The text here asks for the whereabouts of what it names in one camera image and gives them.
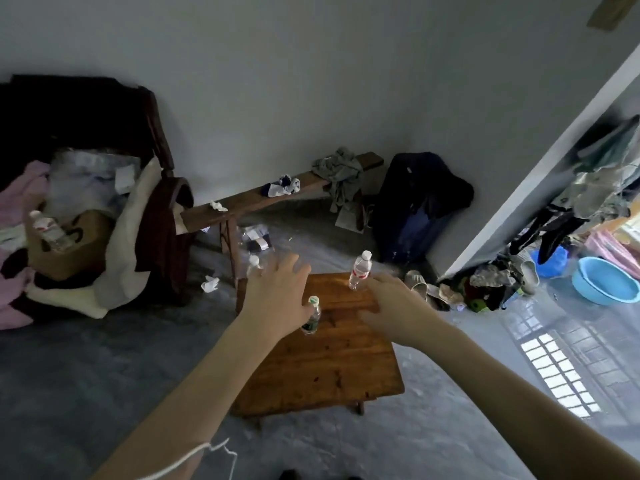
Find person's left hand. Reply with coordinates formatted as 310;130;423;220
235;252;316;345

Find person's right hand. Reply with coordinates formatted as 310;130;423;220
357;272;453;353

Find green label water bottle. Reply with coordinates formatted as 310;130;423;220
301;295;322;337

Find person's right forearm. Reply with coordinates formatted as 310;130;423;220
422;324;640;480

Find person's left forearm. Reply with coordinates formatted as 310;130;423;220
92;319;281;480

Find gray slipper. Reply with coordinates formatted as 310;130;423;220
403;269;429;295

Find clear bag of socks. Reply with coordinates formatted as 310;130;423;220
239;224;279;255

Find dark blue suitcase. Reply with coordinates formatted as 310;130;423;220
379;204;451;265

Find pile of clothes and shoes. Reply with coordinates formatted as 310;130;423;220
425;262;541;313

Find wooden folding table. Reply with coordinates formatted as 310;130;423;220
233;272;406;428

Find long wooden bench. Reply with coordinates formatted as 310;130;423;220
179;152;385;288

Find white and navy socks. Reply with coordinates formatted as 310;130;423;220
261;174;302;198

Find black jacket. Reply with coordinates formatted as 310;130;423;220
372;152;475;235

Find gray clothes heap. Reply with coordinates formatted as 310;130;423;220
312;147;369;231

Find cream cushion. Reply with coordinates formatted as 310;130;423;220
27;155;166;319

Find blue plastic bag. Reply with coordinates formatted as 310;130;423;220
529;244;571;279

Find brown cardboard box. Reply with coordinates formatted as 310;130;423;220
25;209;113;281

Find blue plastic basin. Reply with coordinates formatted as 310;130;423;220
571;256;640;307

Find pink plastic basin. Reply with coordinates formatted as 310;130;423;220
583;227;640;281

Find heap of white crumpled sheets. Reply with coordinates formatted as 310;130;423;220
47;149;141;215

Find hanging clothes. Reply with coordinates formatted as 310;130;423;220
509;114;640;265

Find crumpled clear plastic bottle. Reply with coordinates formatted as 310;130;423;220
29;209;69;253

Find pink blanket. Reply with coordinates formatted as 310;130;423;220
0;160;51;331

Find beige wall switch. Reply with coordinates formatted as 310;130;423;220
587;0;639;31

